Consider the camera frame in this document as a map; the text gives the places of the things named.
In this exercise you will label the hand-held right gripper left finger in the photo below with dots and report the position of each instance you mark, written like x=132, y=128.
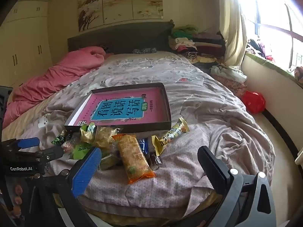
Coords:
x=86, y=172

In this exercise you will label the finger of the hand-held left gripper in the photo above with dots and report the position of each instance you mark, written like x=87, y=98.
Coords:
x=53, y=153
x=29, y=143

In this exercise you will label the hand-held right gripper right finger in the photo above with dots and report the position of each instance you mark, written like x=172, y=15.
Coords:
x=213, y=167

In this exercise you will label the clear reddish snack packet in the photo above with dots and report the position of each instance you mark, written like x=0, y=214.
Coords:
x=68, y=147

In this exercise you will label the dark green pea packet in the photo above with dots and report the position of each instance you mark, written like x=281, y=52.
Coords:
x=59, y=138

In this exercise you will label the light green snack packet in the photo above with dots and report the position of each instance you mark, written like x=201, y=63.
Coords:
x=80, y=152

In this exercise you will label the gold and green snack packet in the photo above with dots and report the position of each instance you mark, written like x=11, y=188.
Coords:
x=86, y=132

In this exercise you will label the clear bag of floss cake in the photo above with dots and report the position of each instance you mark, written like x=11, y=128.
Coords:
x=106, y=137

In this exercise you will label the orange snack packet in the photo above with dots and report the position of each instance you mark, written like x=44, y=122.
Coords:
x=132, y=158

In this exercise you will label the yellow cartoon snack packet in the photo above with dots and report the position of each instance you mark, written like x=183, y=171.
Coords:
x=170, y=132

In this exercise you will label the brown chocolate bar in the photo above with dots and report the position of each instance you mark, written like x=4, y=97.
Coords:
x=155, y=160

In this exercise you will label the shallow box with pink bottom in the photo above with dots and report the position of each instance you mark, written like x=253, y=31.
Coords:
x=113, y=108

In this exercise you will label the person's left hand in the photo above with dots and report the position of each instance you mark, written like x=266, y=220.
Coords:
x=17, y=201

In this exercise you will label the pink quilt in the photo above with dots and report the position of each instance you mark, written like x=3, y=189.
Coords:
x=59, y=75

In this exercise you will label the floral mauve duvet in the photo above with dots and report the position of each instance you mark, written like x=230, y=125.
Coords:
x=201, y=94

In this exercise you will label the red plastic bag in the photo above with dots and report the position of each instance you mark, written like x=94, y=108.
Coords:
x=254, y=101

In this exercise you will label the white crumpled cloth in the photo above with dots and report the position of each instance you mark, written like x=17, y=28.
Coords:
x=227, y=73

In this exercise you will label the cream wardrobe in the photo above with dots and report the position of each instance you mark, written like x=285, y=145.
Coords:
x=23, y=47

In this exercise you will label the green window seat mat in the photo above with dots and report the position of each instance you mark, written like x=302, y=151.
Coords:
x=274, y=67

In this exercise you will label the pile of folded clothes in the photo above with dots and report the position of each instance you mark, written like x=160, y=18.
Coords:
x=203, y=45

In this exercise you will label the floral cushion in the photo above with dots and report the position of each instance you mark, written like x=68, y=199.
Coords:
x=298, y=74

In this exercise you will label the clothes on window sill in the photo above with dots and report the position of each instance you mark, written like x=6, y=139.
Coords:
x=259, y=49

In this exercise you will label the dark patterned cloth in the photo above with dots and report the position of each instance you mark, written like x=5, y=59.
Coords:
x=144, y=51

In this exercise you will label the dark grey headboard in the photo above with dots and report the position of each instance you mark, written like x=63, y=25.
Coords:
x=130, y=37

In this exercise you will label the cream curtain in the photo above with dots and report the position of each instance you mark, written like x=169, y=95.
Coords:
x=233, y=28

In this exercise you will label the window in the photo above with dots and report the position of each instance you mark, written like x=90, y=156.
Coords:
x=267, y=11

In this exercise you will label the tree landscape wall painting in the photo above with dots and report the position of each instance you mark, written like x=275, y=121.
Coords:
x=91, y=11
x=148, y=1
x=117, y=4

